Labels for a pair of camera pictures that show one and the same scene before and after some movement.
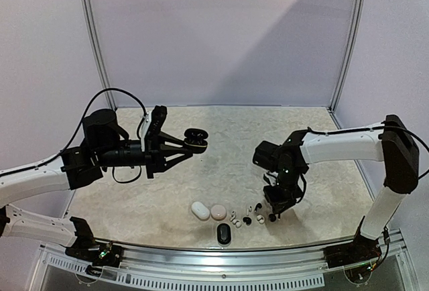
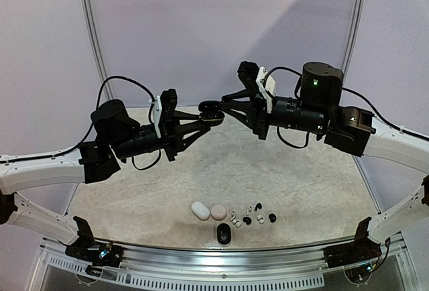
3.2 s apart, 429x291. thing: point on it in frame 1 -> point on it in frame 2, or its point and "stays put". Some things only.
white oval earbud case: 200,210 stays put
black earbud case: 194,141 -> 210,112
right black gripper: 277,199 -> 258,110
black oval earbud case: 224,233 stays put
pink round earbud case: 218,212 stays put
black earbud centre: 247,220 stays put
